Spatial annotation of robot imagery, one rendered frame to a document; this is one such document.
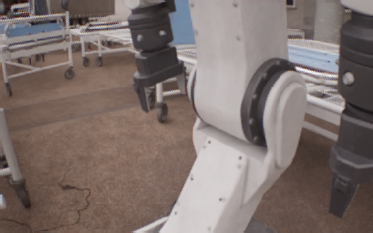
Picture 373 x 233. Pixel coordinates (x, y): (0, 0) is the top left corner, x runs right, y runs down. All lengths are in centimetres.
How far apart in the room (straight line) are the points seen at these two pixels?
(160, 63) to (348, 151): 41
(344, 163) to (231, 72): 20
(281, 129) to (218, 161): 13
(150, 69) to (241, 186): 29
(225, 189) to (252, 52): 22
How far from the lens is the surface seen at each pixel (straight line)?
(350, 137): 30
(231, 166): 45
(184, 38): 183
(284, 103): 38
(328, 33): 556
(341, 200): 33
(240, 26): 36
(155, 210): 113
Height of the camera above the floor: 74
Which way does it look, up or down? 22 degrees down
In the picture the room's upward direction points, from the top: straight up
